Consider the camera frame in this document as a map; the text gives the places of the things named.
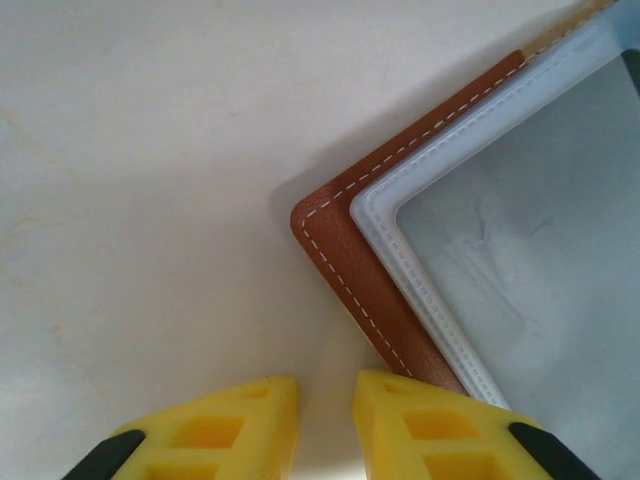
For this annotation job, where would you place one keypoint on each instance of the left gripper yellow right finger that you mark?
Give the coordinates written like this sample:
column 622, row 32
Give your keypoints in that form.
column 390, row 450

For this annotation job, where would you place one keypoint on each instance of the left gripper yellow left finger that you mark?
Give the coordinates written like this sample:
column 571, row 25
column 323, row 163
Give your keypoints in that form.
column 260, row 450

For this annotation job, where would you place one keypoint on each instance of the brown leather card holder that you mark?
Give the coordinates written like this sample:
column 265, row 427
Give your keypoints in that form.
column 350, row 260

